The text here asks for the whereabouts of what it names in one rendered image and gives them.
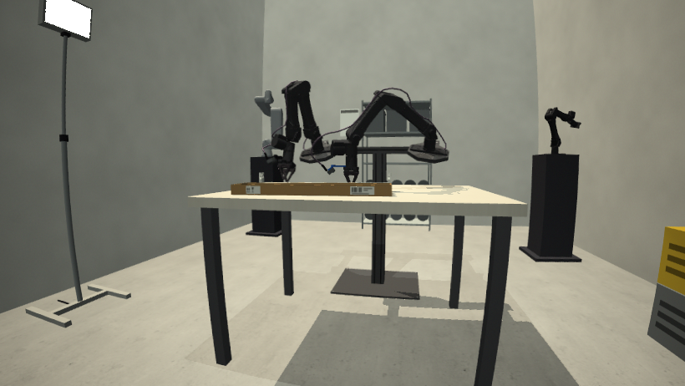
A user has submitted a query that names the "tan open cardboard box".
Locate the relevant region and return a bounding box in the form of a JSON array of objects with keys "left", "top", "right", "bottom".
[{"left": 231, "top": 183, "right": 392, "bottom": 196}]

